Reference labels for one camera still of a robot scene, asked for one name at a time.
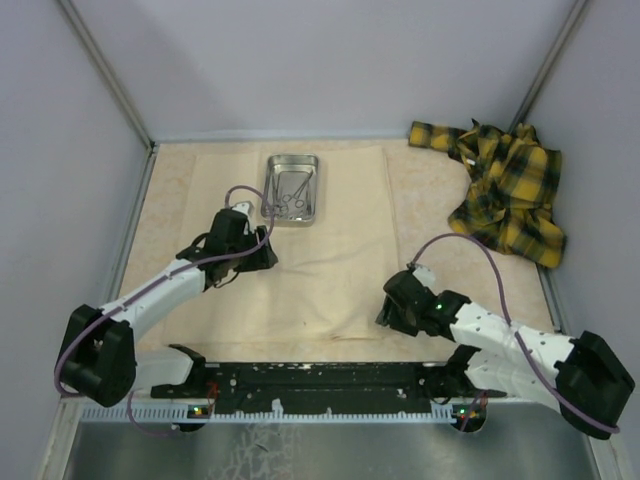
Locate purple cable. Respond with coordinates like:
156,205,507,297
407,232,621,436
53,185,276,440

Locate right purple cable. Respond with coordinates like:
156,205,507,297
407,232,621,436

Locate beige cloth wrap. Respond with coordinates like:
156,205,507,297
164,146,398,343

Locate left aluminium corner post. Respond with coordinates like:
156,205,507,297
54,0,156,149

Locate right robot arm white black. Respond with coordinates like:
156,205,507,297
377,269,635,440

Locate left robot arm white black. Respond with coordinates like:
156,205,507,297
54,207,278,407

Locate steel forceps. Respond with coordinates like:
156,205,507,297
281,173,313,209

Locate steel surgical scissors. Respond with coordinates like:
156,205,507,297
271,174,289,219

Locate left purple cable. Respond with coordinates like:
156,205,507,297
53,185,276,440

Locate steel instrument tray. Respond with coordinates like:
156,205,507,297
260,153,320,227

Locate aluminium corner post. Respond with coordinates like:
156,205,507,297
508,0,592,132
54,0,156,149

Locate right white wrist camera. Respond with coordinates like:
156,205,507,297
407,263,436,289

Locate right aluminium corner post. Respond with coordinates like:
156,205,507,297
508,0,592,132

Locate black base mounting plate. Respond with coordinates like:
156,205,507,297
151,362,479,414

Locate white slotted cable duct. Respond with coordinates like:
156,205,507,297
79,400,470,425

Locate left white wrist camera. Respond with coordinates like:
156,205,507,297
231,201,254,217

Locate yellow plaid shirt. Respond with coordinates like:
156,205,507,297
408,120,567,269

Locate aluminium front rail frame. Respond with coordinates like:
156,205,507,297
59,359,606,401

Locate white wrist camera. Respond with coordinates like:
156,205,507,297
407,263,436,289
231,201,254,217

